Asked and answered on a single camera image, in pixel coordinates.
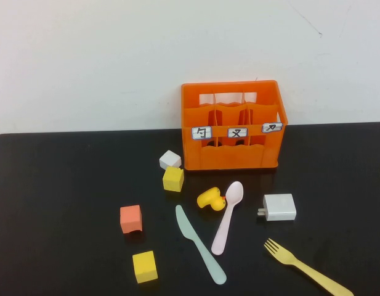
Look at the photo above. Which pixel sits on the pink plastic spoon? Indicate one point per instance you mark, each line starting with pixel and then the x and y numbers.
pixel 234 191

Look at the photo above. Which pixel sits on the paper label marked knife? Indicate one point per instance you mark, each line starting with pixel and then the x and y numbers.
pixel 272 127

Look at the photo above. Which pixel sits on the yellow foam cube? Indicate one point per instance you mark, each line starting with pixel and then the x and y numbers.
pixel 144 266
pixel 172 180

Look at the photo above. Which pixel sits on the pale green plastic knife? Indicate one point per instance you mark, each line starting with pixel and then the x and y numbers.
pixel 185 225

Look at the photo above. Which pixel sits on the orange plastic cutlery holder crate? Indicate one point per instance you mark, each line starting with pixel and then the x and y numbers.
pixel 232 157

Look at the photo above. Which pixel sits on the white USB wall charger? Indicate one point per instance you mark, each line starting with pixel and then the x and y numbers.
pixel 280 207

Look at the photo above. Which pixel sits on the yellow rubber duck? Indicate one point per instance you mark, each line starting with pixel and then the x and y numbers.
pixel 208 198

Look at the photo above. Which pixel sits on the orange foam cube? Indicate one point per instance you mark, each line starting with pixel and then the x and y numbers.
pixel 130 217

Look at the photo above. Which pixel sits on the paper label marked spoon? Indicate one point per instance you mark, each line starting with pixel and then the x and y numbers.
pixel 202 133

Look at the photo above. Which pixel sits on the white foam cube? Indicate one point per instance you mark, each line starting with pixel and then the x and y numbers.
pixel 169 158

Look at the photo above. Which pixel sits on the yellow plastic fork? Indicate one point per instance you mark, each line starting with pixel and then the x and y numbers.
pixel 280 254

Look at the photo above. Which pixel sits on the paper label marked fork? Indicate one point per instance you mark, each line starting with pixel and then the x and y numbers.
pixel 237 132

